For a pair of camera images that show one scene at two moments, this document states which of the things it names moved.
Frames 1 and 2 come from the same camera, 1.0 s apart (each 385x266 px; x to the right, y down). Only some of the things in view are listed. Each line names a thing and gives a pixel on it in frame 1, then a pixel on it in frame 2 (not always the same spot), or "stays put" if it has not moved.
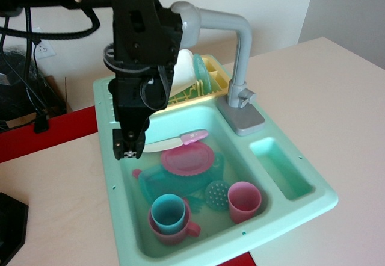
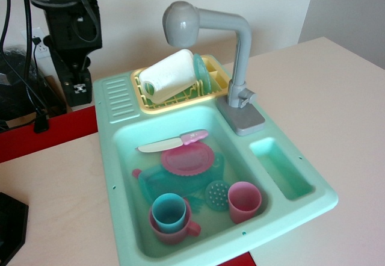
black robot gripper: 146,40 -> 73,20
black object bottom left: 14,219 stays put
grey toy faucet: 243,120 stays put
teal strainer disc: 216,195 stays put
